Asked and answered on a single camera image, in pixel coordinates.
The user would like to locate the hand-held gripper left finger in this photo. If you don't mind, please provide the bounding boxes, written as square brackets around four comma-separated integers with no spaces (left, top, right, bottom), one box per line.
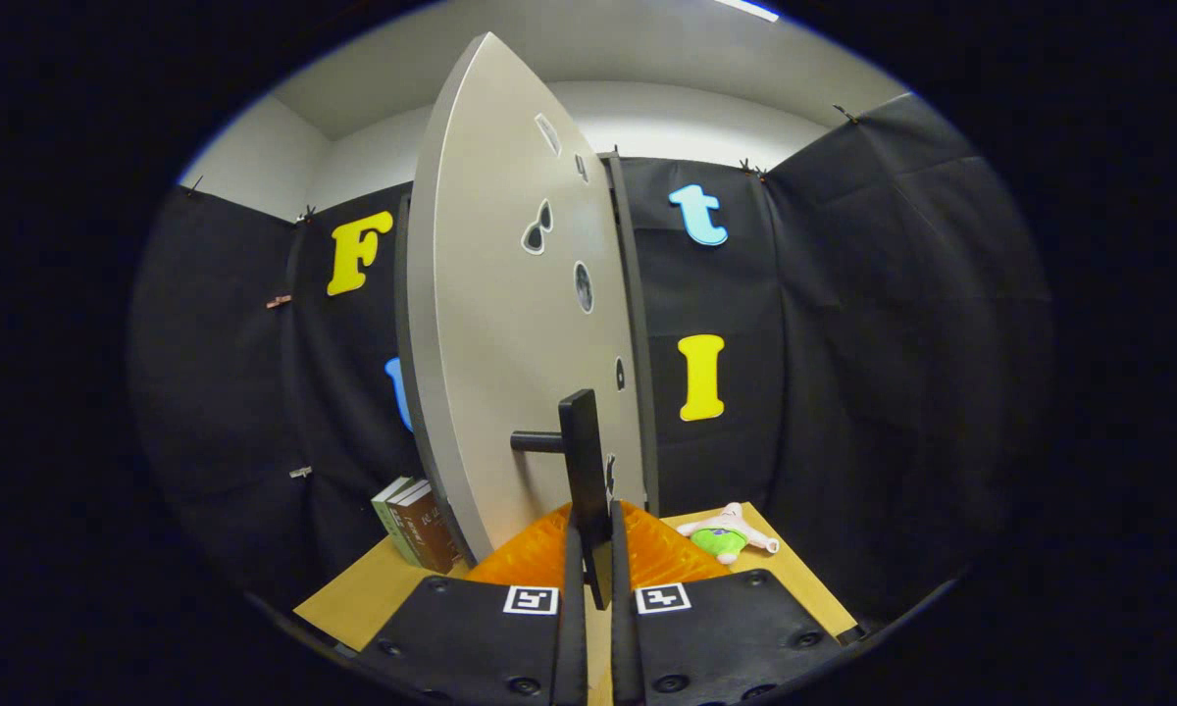
[353,502,589,706]

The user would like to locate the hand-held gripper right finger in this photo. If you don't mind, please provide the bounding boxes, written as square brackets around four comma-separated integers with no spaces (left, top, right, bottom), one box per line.
[608,500,849,706]

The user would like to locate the black door handle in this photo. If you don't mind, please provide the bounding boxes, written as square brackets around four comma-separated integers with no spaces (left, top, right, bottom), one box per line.
[510,389,614,611]

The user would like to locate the beige cabinet door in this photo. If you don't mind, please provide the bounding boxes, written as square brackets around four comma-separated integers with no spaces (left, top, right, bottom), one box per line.
[395,32,648,565]

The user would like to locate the white and green plush toy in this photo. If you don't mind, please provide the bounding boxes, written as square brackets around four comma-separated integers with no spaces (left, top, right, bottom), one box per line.
[677,502,781,566]

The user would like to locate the brown book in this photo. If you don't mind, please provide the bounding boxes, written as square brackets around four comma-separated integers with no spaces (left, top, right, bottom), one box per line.
[386,479,440,572]
[396,483,464,575]

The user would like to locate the black backdrop cloth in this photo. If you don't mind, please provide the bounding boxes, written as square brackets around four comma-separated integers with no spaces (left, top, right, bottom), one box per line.
[128,91,1055,629]

